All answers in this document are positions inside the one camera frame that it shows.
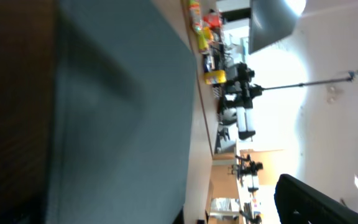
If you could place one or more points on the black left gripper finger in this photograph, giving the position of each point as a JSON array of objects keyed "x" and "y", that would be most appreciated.
[{"x": 298, "y": 203}]

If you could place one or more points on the dark green box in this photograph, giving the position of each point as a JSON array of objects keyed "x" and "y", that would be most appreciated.
[{"x": 124, "y": 88}]

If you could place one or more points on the yellow background container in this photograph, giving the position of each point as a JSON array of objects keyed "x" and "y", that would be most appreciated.
[{"x": 215, "y": 77}]

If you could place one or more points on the background robot arms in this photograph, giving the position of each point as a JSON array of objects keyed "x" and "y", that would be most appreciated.
[{"x": 237, "y": 93}]

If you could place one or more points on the colourful background snack pile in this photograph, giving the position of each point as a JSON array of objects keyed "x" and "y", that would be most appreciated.
[{"x": 205, "y": 27}]

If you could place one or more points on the background camera pole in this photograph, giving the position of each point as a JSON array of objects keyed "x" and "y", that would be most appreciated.
[{"x": 350, "y": 78}]

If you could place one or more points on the dark wall monitor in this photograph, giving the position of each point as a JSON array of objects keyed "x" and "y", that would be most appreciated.
[{"x": 271, "y": 21}]

